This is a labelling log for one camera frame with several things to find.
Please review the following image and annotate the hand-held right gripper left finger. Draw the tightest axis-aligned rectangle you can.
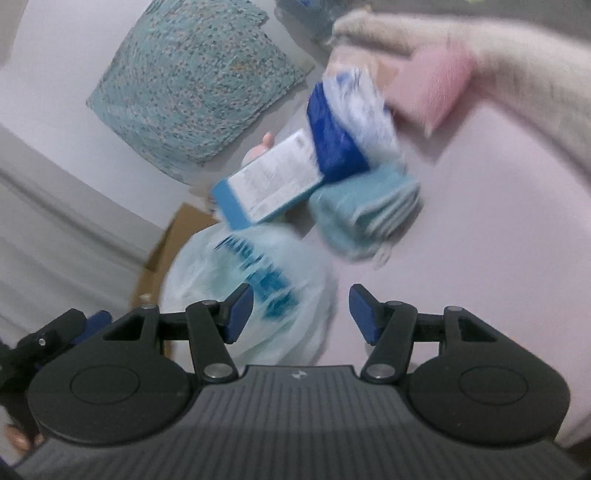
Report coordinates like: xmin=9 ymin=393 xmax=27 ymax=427
xmin=99 ymin=282 xmax=256 ymax=383

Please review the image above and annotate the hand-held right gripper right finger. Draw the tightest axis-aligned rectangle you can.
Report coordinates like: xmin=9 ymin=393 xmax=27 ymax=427
xmin=349 ymin=284 xmax=502 ymax=384

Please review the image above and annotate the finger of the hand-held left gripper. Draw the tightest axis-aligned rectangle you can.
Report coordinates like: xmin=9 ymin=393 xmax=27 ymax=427
xmin=17 ymin=308 xmax=112 ymax=366

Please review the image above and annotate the white plastic bag blue print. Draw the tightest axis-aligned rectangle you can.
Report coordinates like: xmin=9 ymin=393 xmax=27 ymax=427
xmin=159 ymin=226 xmax=339 ymax=371

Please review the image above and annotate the cardboard box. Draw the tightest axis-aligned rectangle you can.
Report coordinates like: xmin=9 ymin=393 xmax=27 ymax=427
xmin=136 ymin=203 xmax=221 ymax=308

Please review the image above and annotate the blue and white box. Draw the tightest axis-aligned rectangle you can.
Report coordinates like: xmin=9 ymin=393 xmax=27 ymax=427
xmin=210 ymin=129 xmax=327 ymax=232

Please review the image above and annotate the blue wet wipes packet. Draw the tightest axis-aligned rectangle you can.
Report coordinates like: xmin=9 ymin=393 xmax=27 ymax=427
xmin=307 ymin=69 xmax=408 ymax=184

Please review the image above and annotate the pink sponge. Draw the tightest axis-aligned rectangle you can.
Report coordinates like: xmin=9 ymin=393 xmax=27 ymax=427
xmin=383 ymin=46 xmax=477 ymax=136

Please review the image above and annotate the person's left hand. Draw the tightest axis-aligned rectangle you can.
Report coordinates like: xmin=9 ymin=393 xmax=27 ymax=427
xmin=4 ymin=424 xmax=44 ymax=463

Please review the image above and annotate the pink bed sheet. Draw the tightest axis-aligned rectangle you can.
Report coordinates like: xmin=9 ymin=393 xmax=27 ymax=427
xmin=286 ymin=46 xmax=591 ymax=462

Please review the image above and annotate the teal floral cloth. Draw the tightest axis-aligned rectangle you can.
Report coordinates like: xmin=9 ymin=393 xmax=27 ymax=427
xmin=85 ymin=0 xmax=308 ymax=186

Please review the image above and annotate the beige blanket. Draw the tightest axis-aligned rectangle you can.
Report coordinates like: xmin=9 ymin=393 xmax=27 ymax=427
xmin=330 ymin=9 xmax=591 ymax=177

